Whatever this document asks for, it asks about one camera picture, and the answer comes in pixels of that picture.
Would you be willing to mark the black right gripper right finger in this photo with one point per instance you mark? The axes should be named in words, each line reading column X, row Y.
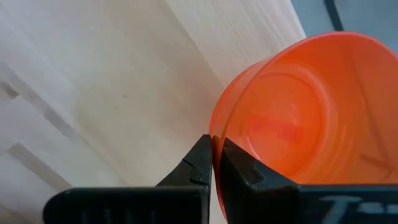
column 264, row 203

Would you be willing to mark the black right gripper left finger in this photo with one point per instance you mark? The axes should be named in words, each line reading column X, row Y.
column 174, row 203

